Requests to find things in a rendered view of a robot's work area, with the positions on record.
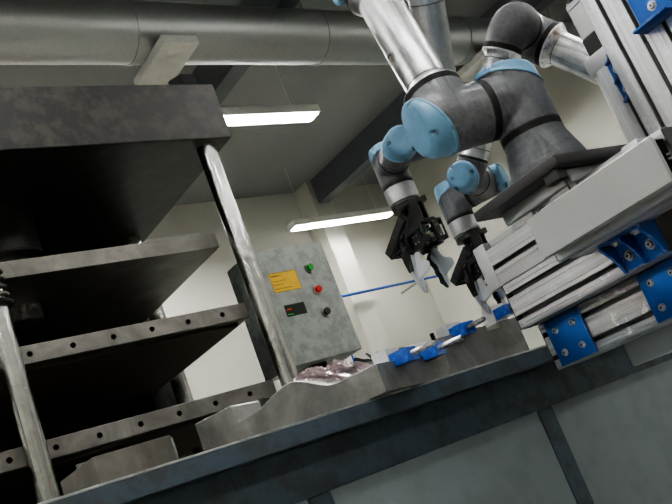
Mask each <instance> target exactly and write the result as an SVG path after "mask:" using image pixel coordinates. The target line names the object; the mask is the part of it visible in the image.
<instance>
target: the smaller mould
mask: <svg viewBox="0 0 672 504"><path fill-rule="evenodd" d="M175 460H177V457H176V454H175V451H174V448H173V445H172V442H171V439H170V436H169V435H167V436H163V437H160V438H157V439H153V440H150V441H146V442H143V443H139V444H136V445H132V446H129V447H126V448H122V449H119V450H115V451H112V452H108V453H105V454H102V455H98V456H95V457H92V458H91V459H90V460H88V461H87V462H86V463H84V464H83V465H82V466H81V467H79V468H78V469H77V470H75V471H74V472H73V473H71V474H70V475H69V476H67V477H66V478H65V479H64V480H62V481H61V482H60V484H61V487H62V491H63V494H64V495H66V494H69V493H73V492H76V491H79V490H82V489H85V488H89V487H92V486H95V485H98V484H101V483H105V482H108V481H111V480H114V479H117V478H120V477H124V476H127V475H130V474H133V473H136V472H140V471H143V470H146V469H149V468H152V467H156V466H159V465H162V464H165V463H168V462H172V461H175Z"/></svg>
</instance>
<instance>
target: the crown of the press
mask: <svg viewBox="0 0 672 504"><path fill-rule="evenodd" d="M168 84H169V85H114V86H37V87H0V262H6V261H13V260H21V259H28V258H35V257H43V256H50V255H57V254H65V253H72V252H79V251H87V250H94V249H102V248H109V247H116V246H124V245H125V242H124V240H125V239H126V238H128V237H131V236H135V235H138V236H140V238H141V241H142V243H143V242H144V241H145V240H146V239H147V238H148V236H149V235H150V234H151V233H152V232H153V230H154V229H155V228H156V227H157V226H158V224H159V223H160V222H161V221H162V220H163V218H164V217H165V216H166V215H167V214H168V212H169V211H170V210H171V209H172V208H173V206H174V205H175V204H176V203H177V202H178V200H179V199H180V198H181V197H182V196H183V194H184V193H185V192H186V191H187V190H188V188H189V187H190V186H191V185H192V184H193V182H194V181H195V180H196V179H197V178H198V176H199V175H200V174H201V173H202V172H203V167H202V164H201V161H200V158H199V156H198V153H197V148H198V147H199V146H201V145H203V144H206V143H214V144H215V147H216V150H217V152H218V153H219V151H220V150H221V149H222V148H223V147H224V145H225V144H226V143H227V142H228V141H229V139H230V138H231V134H230V131H229V128H228V125H227V123H226V120H225V117H224V115H223V112H222V109H221V107H220V104H219V101H218V99H217V96H216V93H215V91H214V88H213V85H212V84H197V81H196V79H195V76H194V74H179V75H178V76H176V77H174V78H173V79H171V80H170V81H169V82H168ZM9 311H10V314H11V318H12V321H13V325H14V329H15V332H16V333H17V332H23V331H27V330H30V329H33V328H35V327H37V326H39V325H41V324H42V323H44V322H45V316H44V313H43V310H42V306H41V304H38V303H28V304H22V305H18V306H15V307H12V308H10V309H9Z"/></svg>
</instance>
